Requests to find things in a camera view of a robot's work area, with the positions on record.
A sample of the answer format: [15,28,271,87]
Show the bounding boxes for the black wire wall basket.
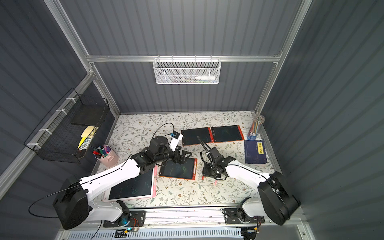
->
[24,89,110,164]

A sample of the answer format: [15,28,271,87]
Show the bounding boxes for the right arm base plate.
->
[222,208,265,225]

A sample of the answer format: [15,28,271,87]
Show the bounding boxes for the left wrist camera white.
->
[169,131,183,152]

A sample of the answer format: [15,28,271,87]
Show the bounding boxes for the white marker in basket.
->
[194,75,216,82]

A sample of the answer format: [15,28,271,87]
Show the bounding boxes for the clear cup coloured pencils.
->
[247,114,265,141]

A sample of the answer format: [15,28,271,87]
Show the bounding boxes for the yellow sticky notes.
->
[78,126,99,150]

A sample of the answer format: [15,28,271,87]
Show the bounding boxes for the dark blue notebook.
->
[244,140,268,165]

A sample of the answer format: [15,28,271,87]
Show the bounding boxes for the black tray in basket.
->
[70,105,107,127]

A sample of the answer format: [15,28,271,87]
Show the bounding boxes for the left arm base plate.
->
[103,211,146,228]

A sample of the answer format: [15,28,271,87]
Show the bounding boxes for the pink white writing tablet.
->
[102,166,157,202]

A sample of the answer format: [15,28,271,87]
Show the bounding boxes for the white wire mesh basket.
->
[153,59,222,85]

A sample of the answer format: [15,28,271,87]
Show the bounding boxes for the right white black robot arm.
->
[200,148,301,226]

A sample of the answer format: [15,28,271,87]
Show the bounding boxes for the red tablet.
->
[159,158,197,181]
[181,127,214,147]
[211,125,244,143]

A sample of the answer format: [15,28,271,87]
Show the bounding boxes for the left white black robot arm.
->
[53,136,192,230]

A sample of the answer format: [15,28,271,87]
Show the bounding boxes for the pink cup with markers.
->
[92,145,119,168]

